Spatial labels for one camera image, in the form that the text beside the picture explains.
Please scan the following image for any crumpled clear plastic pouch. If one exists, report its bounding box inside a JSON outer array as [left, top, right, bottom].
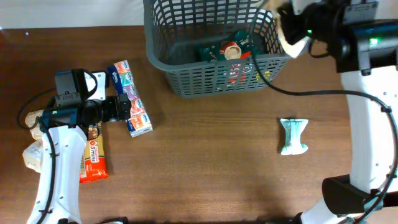
[[22, 110, 44, 173]]

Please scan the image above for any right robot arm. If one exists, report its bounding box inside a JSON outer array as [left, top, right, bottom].
[[277, 1, 397, 223]]

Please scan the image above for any green Nescafe coffee bag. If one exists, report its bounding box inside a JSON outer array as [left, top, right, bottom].
[[197, 29, 271, 86]]

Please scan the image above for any beige paper pouch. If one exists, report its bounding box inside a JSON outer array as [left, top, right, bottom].
[[264, 0, 310, 58]]

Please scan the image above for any dark grey plastic basket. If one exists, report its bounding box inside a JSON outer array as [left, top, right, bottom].
[[143, 0, 289, 98]]

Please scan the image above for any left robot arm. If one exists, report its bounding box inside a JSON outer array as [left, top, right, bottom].
[[28, 94, 129, 223]]

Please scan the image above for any San Remo spaghetti packet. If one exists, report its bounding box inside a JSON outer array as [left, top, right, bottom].
[[80, 123, 109, 183]]

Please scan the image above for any small teal white packet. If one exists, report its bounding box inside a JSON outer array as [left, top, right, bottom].
[[280, 118, 308, 156]]

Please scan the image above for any Kleenex tissue multipack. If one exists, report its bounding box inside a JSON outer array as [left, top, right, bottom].
[[108, 60, 153, 138]]

